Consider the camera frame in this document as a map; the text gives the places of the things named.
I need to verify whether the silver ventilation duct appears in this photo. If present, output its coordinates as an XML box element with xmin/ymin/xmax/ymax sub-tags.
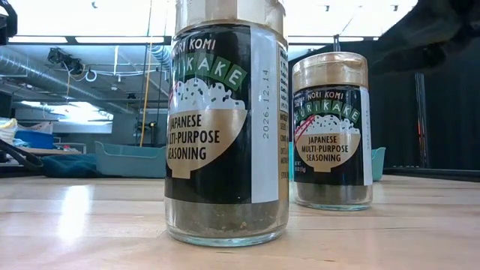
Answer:
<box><xmin>0</xmin><ymin>48</ymin><xmax>136</xmax><ymax>116</ymax></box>

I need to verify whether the cream fabric bundle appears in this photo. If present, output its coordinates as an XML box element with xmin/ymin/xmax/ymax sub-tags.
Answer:
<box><xmin>0</xmin><ymin>118</ymin><xmax>18</xmax><ymax>147</ymax></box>

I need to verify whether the grey-blue plastic bin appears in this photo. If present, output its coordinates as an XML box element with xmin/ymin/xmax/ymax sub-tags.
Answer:
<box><xmin>94</xmin><ymin>141</ymin><xmax>167</xmax><ymax>179</ymax></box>

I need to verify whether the gold-lid furikake seasoning jar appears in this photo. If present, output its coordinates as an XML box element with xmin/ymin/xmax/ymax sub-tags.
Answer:
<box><xmin>163</xmin><ymin>0</ymin><xmax>290</xmax><ymax>248</ymax></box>
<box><xmin>291</xmin><ymin>51</ymin><xmax>374</xmax><ymax>212</ymax></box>

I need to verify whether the black ceiling-mounted equipment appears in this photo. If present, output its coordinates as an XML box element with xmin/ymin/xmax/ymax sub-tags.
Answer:
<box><xmin>46</xmin><ymin>47</ymin><xmax>86</xmax><ymax>76</ymax></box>

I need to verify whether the teal plastic bin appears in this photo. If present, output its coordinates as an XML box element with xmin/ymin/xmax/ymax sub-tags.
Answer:
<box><xmin>371</xmin><ymin>146</ymin><xmax>387</xmax><ymax>182</ymax></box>

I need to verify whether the blue storage box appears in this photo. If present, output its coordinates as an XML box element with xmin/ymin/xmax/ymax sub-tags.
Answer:
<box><xmin>14</xmin><ymin>130</ymin><xmax>54</xmax><ymax>150</ymax></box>

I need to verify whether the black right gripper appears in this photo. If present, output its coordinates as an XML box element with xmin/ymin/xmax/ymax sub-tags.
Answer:
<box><xmin>369</xmin><ymin>22</ymin><xmax>451</xmax><ymax>77</ymax></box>

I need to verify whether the navy blue cloth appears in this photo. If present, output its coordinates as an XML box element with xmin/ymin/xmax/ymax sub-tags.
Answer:
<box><xmin>40</xmin><ymin>153</ymin><xmax>104</xmax><ymax>179</ymax></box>

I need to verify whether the yellow hanging strap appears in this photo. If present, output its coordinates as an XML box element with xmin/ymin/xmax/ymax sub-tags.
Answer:
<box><xmin>139</xmin><ymin>0</ymin><xmax>154</xmax><ymax>148</ymax></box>

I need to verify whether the wooden background table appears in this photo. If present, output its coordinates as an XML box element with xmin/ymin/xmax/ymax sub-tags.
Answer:
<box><xmin>0</xmin><ymin>145</ymin><xmax>82</xmax><ymax>157</ymax></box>

